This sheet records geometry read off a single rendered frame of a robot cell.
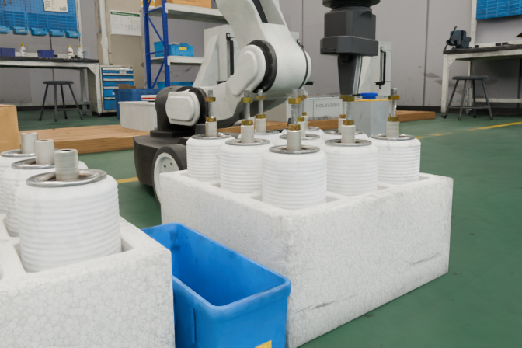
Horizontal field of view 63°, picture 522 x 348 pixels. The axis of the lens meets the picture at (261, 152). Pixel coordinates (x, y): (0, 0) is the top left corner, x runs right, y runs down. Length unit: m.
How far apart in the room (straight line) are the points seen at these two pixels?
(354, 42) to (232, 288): 0.39
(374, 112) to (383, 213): 0.38
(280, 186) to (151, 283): 0.23
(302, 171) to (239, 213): 0.11
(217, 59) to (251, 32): 2.01
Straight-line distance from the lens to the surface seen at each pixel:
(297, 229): 0.55
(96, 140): 2.57
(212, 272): 0.66
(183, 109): 1.44
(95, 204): 0.45
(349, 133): 0.70
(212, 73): 3.18
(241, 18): 1.25
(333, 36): 0.67
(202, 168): 0.78
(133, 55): 7.22
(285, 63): 1.14
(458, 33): 5.31
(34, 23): 6.67
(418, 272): 0.80
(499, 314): 0.78
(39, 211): 0.45
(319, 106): 3.68
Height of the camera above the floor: 0.34
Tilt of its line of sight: 8 degrees down
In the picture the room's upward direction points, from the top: 1 degrees counter-clockwise
